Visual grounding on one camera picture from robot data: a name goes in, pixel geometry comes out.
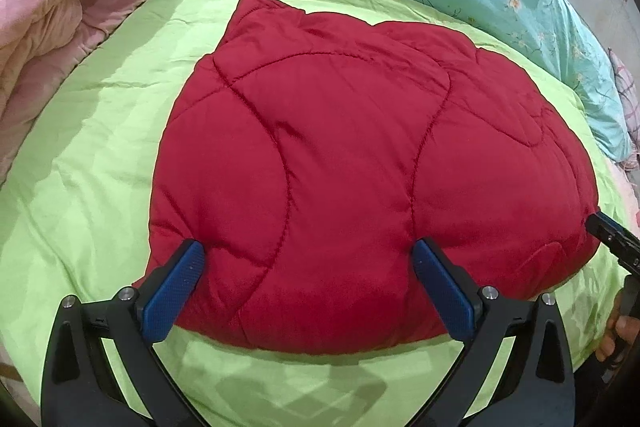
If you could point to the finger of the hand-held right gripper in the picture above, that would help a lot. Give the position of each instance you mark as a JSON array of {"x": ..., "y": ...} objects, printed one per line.
[{"x": 607, "y": 232}]

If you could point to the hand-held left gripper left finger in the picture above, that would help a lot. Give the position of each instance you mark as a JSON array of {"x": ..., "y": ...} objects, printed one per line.
[{"x": 172, "y": 294}]

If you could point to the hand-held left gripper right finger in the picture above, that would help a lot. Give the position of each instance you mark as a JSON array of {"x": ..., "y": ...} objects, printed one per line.
[{"x": 445, "y": 294}]

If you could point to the red quilted jacket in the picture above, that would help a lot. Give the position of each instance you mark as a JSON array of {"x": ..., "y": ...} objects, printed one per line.
[{"x": 360, "y": 167}]

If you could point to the person's right hand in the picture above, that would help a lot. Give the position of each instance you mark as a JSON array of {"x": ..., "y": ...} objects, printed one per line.
[{"x": 627, "y": 324}]

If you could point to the pink checkered cloth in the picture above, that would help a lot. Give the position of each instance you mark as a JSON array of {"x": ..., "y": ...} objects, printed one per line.
[{"x": 627, "y": 92}]

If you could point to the green bed sheet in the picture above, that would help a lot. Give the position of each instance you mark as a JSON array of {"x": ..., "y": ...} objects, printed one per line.
[{"x": 100, "y": 157}]

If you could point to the pink blanket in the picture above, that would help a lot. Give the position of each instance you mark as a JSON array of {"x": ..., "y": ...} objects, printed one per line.
[{"x": 55, "y": 22}]

